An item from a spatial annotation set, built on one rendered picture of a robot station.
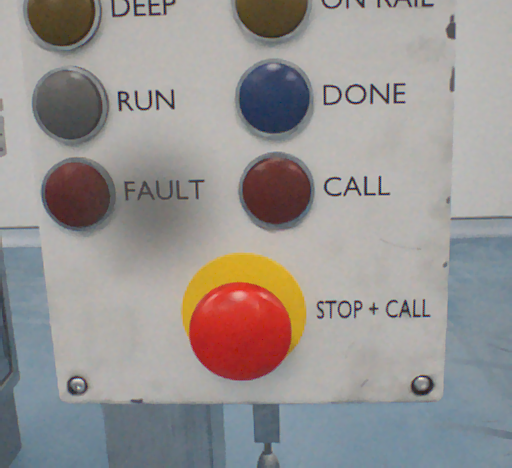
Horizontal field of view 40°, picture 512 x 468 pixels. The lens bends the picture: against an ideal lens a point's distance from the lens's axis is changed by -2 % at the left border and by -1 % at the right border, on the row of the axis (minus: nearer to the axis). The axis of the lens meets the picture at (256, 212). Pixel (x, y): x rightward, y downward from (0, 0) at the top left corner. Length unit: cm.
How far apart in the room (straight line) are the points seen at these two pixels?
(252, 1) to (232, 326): 12
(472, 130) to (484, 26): 54
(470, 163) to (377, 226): 369
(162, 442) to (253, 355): 14
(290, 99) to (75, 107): 8
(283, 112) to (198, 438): 20
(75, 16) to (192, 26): 4
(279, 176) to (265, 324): 6
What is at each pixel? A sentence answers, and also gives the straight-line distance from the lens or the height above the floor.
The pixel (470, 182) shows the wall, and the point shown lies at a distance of 399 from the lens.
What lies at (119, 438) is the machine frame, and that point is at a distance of 41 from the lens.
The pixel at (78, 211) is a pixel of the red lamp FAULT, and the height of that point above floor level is 104.
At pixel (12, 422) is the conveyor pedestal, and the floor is 10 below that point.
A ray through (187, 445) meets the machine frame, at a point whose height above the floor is 90.
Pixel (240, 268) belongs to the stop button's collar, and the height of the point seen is 102.
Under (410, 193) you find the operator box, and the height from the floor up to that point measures 105.
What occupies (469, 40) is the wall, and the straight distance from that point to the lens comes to 390.
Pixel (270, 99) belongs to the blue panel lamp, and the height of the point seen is 109.
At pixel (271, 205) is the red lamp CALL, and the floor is 105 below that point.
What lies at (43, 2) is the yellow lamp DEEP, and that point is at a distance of 28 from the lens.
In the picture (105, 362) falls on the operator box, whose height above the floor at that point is 98.
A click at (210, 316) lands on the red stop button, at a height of 101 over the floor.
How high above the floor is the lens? 111
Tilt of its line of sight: 14 degrees down
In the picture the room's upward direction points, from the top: 2 degrees counter-clockwise
